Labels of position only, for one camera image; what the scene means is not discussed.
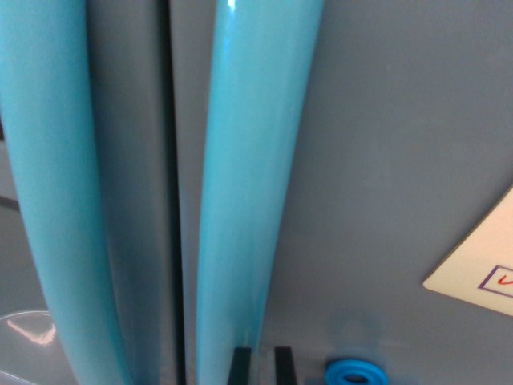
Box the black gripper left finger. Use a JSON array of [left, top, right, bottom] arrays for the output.
[[227, 346, 253, 385]]

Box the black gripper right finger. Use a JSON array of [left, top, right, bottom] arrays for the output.
[[273, 346, 300, 385]]

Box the grey toy refrigerator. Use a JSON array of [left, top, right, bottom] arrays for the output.
[[170, 0, 513, 385]]

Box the gray toy fridge door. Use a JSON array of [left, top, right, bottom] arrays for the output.
[[0, 0, 174, 385]]

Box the blue plastic clip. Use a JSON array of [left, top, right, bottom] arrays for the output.
[[323, 358, 388, 385]]

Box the cream grocery checklist card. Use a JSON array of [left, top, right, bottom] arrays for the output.
[[422, 186, 513, 318]]

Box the teal fridge door handle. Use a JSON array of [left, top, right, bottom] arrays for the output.
[[0, 0, 136, 385], [195, 0, 325, 385]]

